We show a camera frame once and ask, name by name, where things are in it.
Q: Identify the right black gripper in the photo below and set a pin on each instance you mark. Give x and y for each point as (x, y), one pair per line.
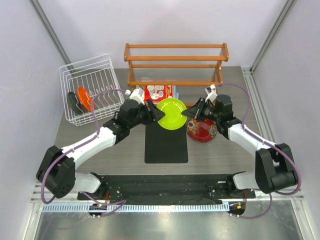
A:
(195, 110)

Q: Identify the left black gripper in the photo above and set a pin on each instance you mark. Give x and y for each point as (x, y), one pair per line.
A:
(154, 114)

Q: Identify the black clipboard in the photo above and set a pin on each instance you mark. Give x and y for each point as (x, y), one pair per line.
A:
(164, 146)

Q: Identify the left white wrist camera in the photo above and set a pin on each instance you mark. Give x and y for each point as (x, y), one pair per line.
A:
(137, 95)

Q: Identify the red floral plate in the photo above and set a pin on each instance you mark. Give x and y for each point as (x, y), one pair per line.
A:
(202, 131)

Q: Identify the orange wooden shelf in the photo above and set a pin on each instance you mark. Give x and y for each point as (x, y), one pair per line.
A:
(180, 65)

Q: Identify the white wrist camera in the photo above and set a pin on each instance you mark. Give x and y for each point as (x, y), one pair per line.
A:
(211, 92)
(137, 95)

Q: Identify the white wire dish rack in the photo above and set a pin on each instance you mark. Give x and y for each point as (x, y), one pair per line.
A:
(97, 76)

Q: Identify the perforated metal rail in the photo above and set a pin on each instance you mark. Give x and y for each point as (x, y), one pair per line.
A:
(88, 207)

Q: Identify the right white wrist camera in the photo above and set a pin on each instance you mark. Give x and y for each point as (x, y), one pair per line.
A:
(211, 92)

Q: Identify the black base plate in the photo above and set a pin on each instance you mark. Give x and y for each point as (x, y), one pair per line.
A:
(167, 190)

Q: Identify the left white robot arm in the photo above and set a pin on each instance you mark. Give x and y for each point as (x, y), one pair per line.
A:
(57, 172)

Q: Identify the dark teal plate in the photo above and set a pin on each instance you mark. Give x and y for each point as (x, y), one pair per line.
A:
(75, 104)

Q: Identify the light blue folder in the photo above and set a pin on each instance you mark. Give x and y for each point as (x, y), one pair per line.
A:
(176, 93)

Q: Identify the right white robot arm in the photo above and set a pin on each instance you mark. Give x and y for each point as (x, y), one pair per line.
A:
(274, 168)

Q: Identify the red book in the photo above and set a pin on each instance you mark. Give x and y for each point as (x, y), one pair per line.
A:
(159, 92)

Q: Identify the lime green plate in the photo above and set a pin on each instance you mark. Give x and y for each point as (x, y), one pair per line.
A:
(173, 119)

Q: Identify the orange plate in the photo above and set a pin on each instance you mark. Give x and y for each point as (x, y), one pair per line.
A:
(85, 98)

